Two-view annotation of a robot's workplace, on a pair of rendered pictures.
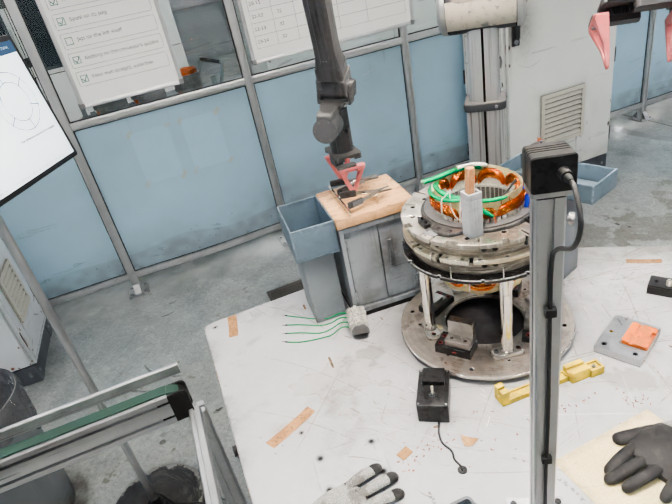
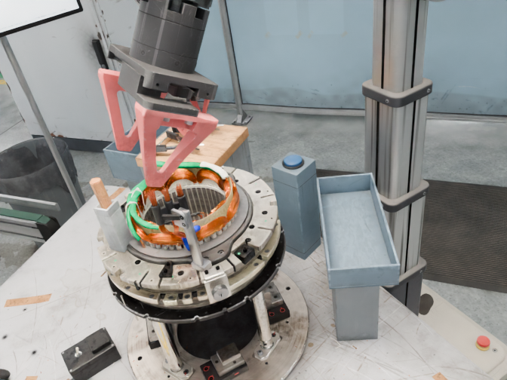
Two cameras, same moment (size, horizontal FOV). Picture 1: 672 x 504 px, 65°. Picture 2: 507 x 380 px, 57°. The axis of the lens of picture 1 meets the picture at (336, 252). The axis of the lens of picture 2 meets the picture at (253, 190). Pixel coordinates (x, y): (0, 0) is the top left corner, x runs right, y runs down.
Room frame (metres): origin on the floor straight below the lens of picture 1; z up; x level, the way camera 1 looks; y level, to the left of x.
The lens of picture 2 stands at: (0.57, -0.83, 1.59)
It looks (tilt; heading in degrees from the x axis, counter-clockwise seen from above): 36 degrees down; 42
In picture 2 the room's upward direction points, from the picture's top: 10 degrees counter-clockwise
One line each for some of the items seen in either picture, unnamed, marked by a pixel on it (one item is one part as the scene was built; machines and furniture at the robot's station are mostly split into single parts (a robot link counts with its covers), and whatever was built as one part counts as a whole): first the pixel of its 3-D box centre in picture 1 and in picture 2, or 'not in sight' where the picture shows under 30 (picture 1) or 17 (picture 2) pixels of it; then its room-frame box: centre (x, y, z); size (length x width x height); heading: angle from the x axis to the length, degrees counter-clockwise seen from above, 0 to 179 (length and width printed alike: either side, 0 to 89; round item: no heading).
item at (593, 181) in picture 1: (552, 221); (353, 272); (1.13, -0.54, 0.92); 0.25 x 0.11 x 0.28; 35
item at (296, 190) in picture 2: not in sight; (297, 207); (1.26, -0.33, 0.91); 0.07 x 0.07 x 0.25; 85
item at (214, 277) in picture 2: not in sight; (216, 284); (0.88, -0.44, 1.07); 0.04 x 0.02 x 0.05; 148
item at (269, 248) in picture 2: not in sight; (269, 238); (1.02, -0.44, 1.05); 0.09 x 0.04 x 0.01; 10
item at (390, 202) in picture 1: (363, 200); (193, 146); (1.20, -0.09, 1.05); 0.20 x 0.19 x 0.02; 100
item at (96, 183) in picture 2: (469, 183); (102, 195); (0.85, -0.26, 1.20); 0.02 x 0.02 x 0.06
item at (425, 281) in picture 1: (426, 294); not in sight; (0.96, -0.18, 0.91); 0.02 x 0.02 x 0.21
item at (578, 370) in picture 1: (549, 379); not in sight; (0.74, -0.36, 0.80); 0.22 x 0.04 x 0.03; 99
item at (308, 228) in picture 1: (315, 262); (155, 181); (1.17, 0.06, 0.92); 0.17 x 0.11 x 0.28; 10
